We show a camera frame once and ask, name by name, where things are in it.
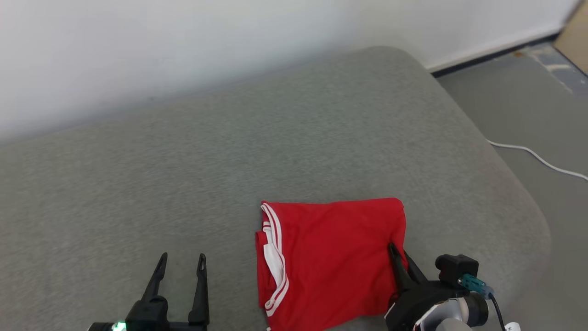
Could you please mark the red and white jersey garment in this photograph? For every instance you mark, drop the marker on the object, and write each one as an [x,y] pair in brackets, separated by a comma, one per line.
[335,257]

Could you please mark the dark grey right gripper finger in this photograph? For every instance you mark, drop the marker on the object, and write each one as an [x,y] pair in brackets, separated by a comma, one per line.
[415,273]
[400,276]

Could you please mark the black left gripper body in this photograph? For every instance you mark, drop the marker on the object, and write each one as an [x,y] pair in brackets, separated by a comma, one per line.
[149,317]

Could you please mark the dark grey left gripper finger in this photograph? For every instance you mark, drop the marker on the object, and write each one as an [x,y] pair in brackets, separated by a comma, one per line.
[201,299]
[156,280]

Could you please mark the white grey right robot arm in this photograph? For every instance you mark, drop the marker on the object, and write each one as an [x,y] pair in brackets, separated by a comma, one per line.
[459,315]

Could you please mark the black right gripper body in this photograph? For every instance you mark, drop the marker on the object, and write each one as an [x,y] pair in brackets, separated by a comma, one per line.
[413,305]

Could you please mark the black wall baseboard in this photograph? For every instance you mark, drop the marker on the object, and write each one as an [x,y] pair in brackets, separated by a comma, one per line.
[496,54]

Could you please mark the grey fabric sofa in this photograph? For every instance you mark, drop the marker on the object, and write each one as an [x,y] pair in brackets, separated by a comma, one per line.
[229,174]

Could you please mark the brown cardboard panel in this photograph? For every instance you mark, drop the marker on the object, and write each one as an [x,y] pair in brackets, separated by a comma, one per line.
[576,41]

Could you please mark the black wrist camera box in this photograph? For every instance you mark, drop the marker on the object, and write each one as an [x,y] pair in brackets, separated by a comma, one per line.
[455,269]

